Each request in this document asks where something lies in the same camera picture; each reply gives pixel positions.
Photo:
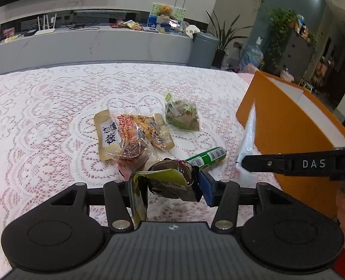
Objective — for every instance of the pink small heater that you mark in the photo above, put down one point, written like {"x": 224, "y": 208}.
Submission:
{"x": 249, "y": 69}

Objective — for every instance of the trailing pothos plant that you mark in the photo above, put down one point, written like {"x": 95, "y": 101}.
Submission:
{"x": 280, "y": 26}

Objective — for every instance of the white router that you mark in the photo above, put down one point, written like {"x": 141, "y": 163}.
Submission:
{"x": 45, "y": 30}

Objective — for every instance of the white lace tablecloth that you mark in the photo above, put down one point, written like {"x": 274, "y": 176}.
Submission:
{"x": 44, "y": 122}

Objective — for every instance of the grey marble television console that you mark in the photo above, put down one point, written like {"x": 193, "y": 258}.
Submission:
{"x": 87, "y": 46}

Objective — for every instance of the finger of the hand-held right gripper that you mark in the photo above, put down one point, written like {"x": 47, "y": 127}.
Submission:
{"x": 263, "y": 163}

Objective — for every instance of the dark red clear snack packet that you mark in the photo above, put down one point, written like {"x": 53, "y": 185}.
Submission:
{"x": 134, "y": 151}

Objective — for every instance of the orange cardboard box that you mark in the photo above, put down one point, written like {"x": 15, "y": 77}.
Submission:
{"x": 277, "y": 128}

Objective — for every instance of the beige labelled snack packet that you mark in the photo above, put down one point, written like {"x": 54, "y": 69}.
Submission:
{"x": 108, "y": 134}

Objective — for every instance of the orange patterned snack packet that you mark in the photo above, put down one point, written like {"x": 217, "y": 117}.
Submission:
{"x": 143, "y": 127}

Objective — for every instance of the grey-blue trash can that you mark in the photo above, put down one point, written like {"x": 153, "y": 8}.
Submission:
{"x": 203, "y": 49}

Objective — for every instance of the pink card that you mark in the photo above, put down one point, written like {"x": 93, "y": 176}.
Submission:
{"x": 8, "y": 33}

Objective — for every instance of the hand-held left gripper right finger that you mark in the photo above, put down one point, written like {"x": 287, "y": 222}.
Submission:
{"x": 207, "y": 188}

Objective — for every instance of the white silver snack packet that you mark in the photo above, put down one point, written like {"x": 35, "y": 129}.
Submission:
{"x": 248, "y": 140}

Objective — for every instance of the long-leaf plant in black pot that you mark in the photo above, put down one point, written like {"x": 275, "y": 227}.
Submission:
{"x": 219, "y": 58}

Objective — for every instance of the grey drawer cabinet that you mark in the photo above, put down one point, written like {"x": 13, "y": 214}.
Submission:
{"x": 298, "y": 52}

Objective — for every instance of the pink bucket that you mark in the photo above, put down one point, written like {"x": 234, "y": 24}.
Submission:
{"x": 286, "y": 75}

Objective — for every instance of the dark foil snack packet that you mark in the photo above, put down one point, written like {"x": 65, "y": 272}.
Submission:
{"x": 166, "y": 178}

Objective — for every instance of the small colourful snack packets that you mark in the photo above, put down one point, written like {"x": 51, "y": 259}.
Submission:
{"x": 130, "y": 24}

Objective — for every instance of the small black box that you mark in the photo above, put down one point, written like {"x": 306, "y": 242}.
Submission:
{"x": 30, "y": 33}

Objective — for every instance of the green tube snack packet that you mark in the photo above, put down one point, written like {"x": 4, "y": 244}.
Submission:
{"x": 210, "y": 156}

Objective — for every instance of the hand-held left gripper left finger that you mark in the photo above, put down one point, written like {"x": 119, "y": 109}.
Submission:
{"x": 117, "y": 198}

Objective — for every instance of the green-topped bean snack packet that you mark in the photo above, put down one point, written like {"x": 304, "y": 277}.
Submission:
{"x": 181, "y": 113}

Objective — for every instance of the blue water jug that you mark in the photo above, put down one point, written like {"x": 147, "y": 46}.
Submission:
{"x": 252, "y": 57}

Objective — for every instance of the white step stool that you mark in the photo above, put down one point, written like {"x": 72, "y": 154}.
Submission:
{"x": 306, "y": 87}

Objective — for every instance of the green picture board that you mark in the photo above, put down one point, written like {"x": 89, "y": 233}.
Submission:
{"x": 179, "y": 13}

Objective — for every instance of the brown teddy bear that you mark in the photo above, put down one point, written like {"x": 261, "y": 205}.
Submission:
{"x": 165, "y": 10}

